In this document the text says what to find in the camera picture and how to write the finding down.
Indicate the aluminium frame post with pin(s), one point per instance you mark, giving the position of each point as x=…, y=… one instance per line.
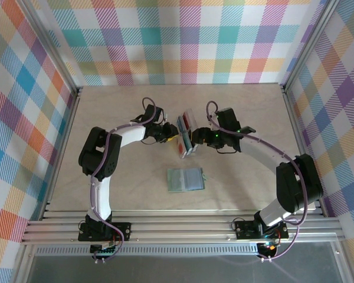
x=308, y=44
x=51, y=44

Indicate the teal credit card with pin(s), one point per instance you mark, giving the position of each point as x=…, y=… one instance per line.
x=188, y=143

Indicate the grey metal shelf plate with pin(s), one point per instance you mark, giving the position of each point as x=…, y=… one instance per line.
x=180, y=269

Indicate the blue credit card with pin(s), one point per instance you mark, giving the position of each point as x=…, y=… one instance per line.
x=180, y=123

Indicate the aluminium side rail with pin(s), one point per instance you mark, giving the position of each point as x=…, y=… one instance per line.
x=297, y=132
x=66, y=132

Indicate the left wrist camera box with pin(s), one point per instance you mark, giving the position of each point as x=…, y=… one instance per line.
x=165, y=118

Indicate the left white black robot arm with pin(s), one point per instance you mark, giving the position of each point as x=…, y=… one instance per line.
x=101, y=197

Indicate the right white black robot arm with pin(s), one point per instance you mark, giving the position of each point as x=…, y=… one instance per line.
x=259, y=147

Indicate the green card holder wallet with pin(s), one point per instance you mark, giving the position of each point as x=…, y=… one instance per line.
x=191, y=178

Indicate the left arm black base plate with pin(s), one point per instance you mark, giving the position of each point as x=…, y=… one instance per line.
x=124, y=231

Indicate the clear acrylic card stand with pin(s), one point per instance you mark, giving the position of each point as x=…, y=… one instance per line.
x=187, y=112

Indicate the aluminium front rail beam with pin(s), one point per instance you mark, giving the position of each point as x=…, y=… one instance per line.
x=180, y=227

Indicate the green terminal controller board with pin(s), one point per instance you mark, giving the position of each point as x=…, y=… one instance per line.
x=104, y=250

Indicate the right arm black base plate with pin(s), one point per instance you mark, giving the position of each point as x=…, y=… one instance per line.
x=245, y=231

